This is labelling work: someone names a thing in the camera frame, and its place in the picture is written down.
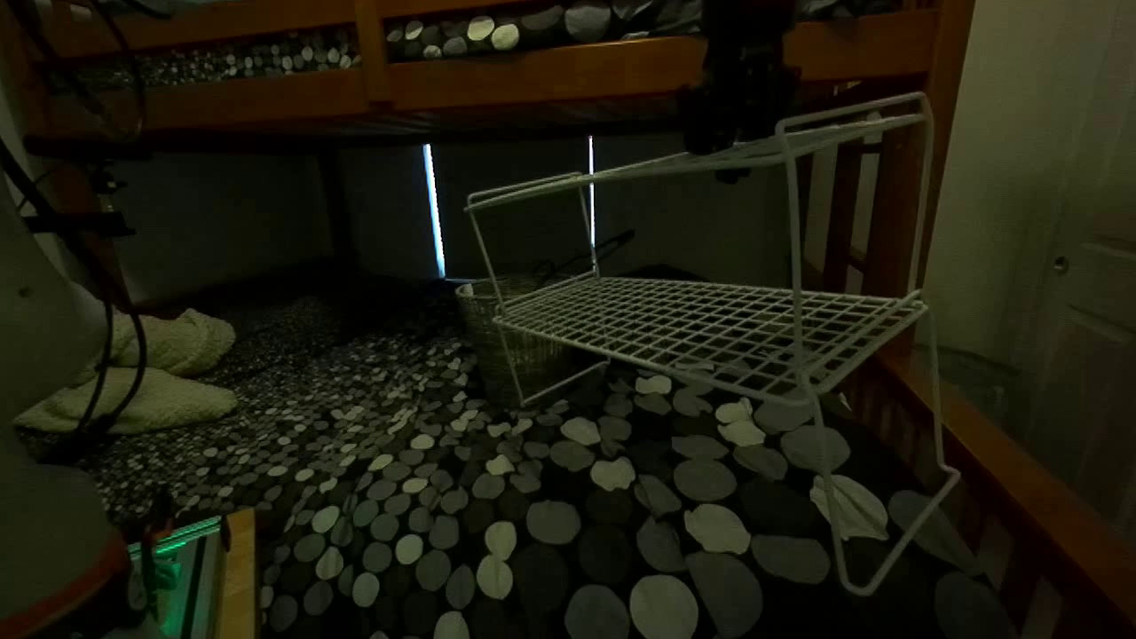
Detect wooden bunk bed frame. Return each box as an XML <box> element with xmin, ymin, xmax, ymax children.
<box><xmin>17</xmin><ymin>0</ymin><xmax>1136</xmax><ymax>639</ymax></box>

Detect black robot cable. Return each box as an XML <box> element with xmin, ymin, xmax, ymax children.
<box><xmin>0</xmin><ymin>0</ymin><xmax>155</xmax><ymax>463</ymax></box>

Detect woven wicker basket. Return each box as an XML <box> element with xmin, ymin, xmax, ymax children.
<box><xmin>454</xmin><ymin>249</ymin><xmax>604</xmax><ymax>409</ymax></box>

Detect white folded towel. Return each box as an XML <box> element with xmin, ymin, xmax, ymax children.
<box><xmin>17</xmin><ymin>307</ymin><xmax>237</xmax><ymax>433</ymax></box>

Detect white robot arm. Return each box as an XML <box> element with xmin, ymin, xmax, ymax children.
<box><xmin>0</xmin><ymin>207</ymin><xmax>237</xmax><ymax>639</ymax></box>

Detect white wire shelf rack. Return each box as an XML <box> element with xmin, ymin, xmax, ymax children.
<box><xmin>460</xmin><ymin>87</ymin><xmax>964</xmax><ymax>600</ymax></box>

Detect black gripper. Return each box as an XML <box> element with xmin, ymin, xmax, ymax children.
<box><xmin>678</xmin><ymin>0</ymin><xmax>794</xmax><ymax>155</ymax></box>

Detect white closet door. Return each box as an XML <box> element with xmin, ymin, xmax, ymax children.
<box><xmin>1023</xmin><ymin>0</ymin><xmax>1136</xmax><ymax>530</ymax></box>

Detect pebble pattern bed cover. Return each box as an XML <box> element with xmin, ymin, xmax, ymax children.
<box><xmin>87</xmin><ymin>298</ymin><xmax>1017</xmax><ymax>639</ymax></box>

